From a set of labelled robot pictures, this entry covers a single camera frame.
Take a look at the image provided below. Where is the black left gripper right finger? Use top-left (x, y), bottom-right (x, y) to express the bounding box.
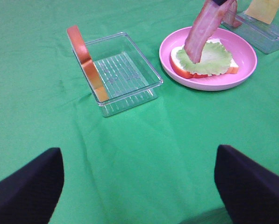
top-left (214, 145), bottom-right (279, 224)

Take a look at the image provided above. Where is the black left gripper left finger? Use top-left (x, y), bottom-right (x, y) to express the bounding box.
top-left (0, 148), bottom-right (64, 224)

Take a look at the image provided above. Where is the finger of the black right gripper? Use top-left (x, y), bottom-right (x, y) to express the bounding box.
top-left (213, 0), bottom-right (227, 5)

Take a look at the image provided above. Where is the bacon strip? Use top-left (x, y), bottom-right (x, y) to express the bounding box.
top-left (222, 0), bottom-right (242, 28)
top-left (184, 0), bottom-right (233, 63)

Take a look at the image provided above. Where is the yellow cheese slice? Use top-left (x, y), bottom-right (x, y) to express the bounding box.
top-left (245, 0), bottom-right (279, 24)

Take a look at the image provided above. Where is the green lettuce leaf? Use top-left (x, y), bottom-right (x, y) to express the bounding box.
top-left (176, 42), bottom-right (232, 75)

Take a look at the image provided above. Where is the bread slice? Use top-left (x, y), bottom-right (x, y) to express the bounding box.
top-left (67, 25), bottom-right (109, 102)
top-left (169, 38), bottom-right (239, 79)

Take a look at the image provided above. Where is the pink round plate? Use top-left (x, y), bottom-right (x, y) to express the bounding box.
top-left (159, 27), bottom-right (258, 91)

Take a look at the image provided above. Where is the clear right plastic tray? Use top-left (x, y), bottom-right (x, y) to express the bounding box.
top-left (222, 0), bottom-right (279, 54)

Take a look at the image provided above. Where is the clear plastic tray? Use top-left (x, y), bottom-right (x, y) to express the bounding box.
top-left (84, 32), bottom-right (163, 117)
top-left (222, 0), bottom-right (279, 54)

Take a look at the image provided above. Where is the green tablecloth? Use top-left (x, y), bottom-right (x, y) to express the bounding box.
top-left (0, 0), bottom-right (279, 224)

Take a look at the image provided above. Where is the clear left plastic tray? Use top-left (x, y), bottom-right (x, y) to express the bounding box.
top-left (84, 32), bottom-right (163, 117)

